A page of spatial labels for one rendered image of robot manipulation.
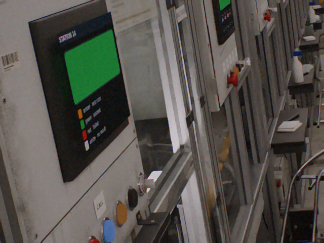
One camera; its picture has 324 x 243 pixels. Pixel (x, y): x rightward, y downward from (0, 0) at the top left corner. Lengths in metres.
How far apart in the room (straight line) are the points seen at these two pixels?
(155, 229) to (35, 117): 0.36
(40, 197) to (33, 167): 0.04
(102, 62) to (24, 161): 0.25
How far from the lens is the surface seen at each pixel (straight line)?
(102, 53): 0.96
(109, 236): 0.96
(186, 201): 1.59
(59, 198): 0.84
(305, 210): 2.49
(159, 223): 1.10
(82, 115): 0.86
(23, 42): 0.79
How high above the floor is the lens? 1.79
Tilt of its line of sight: 14 degrees down
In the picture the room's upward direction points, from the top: 10 degrees counter-clockwise
